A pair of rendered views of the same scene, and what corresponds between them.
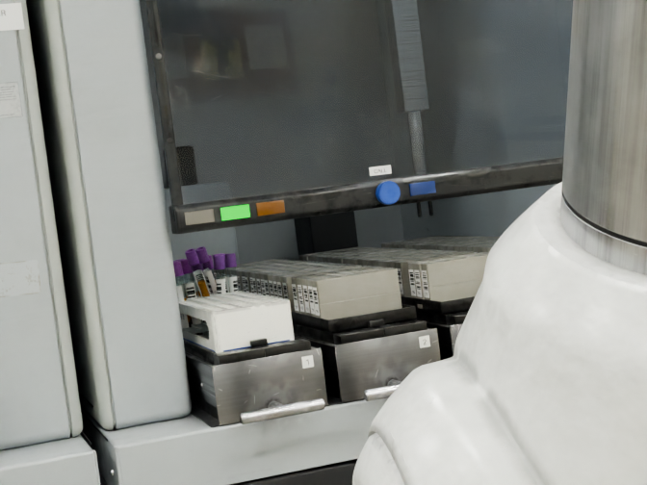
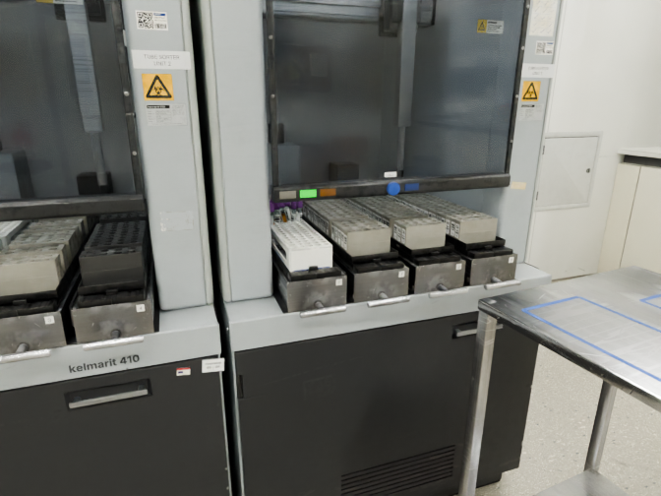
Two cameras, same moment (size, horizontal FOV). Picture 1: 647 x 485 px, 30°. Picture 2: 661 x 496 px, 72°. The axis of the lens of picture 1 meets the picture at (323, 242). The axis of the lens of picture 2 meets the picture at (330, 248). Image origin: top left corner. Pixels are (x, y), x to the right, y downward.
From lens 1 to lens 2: 54 cm
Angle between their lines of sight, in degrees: 15
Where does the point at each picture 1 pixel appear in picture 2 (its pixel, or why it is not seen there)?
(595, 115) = not seen: outside the picture
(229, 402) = (294, 301)
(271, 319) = (321, 255)
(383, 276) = (383, 232)
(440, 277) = (412, 234)
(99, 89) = (235, 112)
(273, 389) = (319, 295)
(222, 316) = (295, 252)
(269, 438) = (313, 320)
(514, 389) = not seen: outside the picture
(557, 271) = not seen: outside the picture
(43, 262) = (196, 213)
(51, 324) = (199, 247)
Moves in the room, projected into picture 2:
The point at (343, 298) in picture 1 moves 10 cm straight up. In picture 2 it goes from (360, 242) to (361, 201)
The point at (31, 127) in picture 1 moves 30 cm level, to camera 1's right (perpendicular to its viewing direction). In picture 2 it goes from (192, 132) to (345, 133)
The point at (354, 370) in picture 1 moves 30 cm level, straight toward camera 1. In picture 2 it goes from (363, 286) to (376, 359)
